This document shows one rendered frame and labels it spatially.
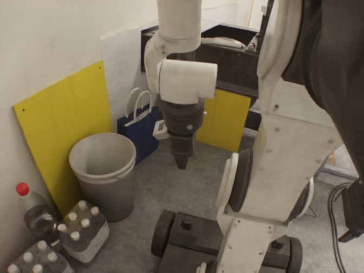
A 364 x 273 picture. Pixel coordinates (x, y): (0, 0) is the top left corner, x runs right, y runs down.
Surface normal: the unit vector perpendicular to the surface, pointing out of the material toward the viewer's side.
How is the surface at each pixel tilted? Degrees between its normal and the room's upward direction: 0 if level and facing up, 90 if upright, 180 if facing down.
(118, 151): 87
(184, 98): 111
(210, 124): 90
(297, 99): 32
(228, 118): 90
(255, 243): 61
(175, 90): 107
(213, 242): 0
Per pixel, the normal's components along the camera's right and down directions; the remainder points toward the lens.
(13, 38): 0.92, 0.28
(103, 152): 0.26, 0.55
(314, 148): -0.26, 0.66
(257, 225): -0.19, 0.09
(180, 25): 0.02, 0.80
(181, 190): 0.07, -0.80
